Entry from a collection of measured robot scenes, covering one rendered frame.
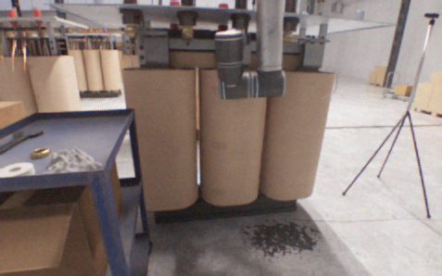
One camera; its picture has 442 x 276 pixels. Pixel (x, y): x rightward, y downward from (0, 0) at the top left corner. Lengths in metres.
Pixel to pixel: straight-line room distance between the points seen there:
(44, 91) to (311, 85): 2.91
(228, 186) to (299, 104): 0.68
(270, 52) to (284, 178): 0.92
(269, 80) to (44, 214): 0.81
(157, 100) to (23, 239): 0.85
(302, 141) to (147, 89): 0.98
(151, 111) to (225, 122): 0.42
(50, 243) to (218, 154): 0.98
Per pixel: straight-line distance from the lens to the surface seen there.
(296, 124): 1.44
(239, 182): 1.47
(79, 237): 0.69
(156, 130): 1.28
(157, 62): 1.26
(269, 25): 0.91
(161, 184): 1.43
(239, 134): 1.32
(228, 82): 0.90
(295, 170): 1.57
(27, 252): 0.62
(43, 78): 3.30
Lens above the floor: 1.15
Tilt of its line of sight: 20 degrees down
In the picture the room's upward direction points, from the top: 1 degrees clockwise
